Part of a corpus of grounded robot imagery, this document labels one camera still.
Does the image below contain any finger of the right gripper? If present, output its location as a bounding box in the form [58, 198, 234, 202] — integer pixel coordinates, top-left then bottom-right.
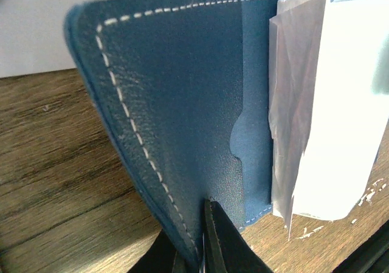
[333, 227, 388, 273]

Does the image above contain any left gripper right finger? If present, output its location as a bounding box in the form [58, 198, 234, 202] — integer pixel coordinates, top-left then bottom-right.
[201, 199, 273, 273]

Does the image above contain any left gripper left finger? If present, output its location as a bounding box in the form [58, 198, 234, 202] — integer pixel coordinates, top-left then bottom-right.
[128, 232, 194, 273]

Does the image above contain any blue leather card holder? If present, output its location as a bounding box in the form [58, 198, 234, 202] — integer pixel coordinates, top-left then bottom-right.
[63, 0, 389, 271]

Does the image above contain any white card with red dot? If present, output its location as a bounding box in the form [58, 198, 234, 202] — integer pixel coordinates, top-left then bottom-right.
[1, 0, 89, 78]

